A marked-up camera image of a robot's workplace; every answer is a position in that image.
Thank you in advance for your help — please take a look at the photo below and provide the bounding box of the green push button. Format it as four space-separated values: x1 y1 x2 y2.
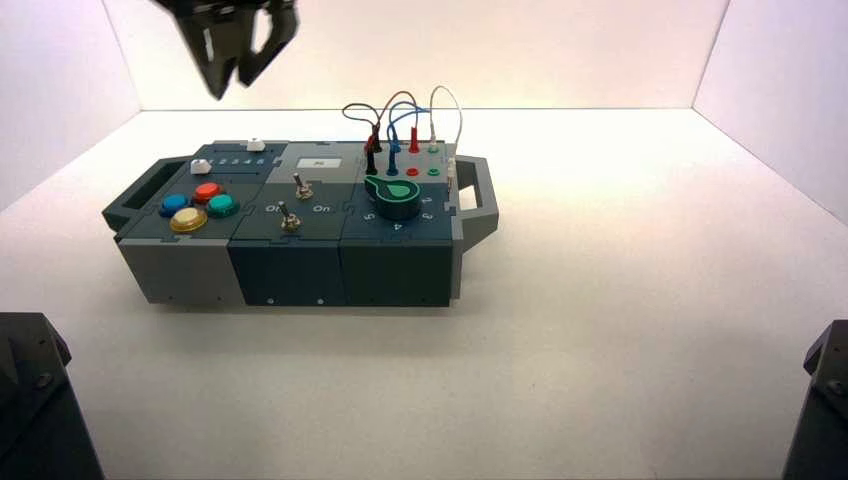
205 193 241 220

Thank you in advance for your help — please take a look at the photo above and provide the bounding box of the white jumper cable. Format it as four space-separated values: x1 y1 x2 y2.
428 85 464 193

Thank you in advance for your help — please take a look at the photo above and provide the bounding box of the green rotary knob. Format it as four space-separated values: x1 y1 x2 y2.
363 174 423 222

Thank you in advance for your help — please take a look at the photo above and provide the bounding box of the black jumper cable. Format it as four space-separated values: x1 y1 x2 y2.
341 102 383 177

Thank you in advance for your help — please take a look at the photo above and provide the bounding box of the blue grey control box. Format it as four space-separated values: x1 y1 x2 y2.
101 139 500 308

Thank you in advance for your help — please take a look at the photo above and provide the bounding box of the blue push button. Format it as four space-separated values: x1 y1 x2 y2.
158 193 192 219

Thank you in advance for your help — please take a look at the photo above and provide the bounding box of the blue jumper cable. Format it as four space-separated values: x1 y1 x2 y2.
386 100 431 178

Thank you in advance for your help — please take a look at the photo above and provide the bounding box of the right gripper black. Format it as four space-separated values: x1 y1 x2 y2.
152 0 300 101

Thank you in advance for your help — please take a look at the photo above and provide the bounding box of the yellow push button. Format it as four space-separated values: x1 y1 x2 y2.
169 207 209 234

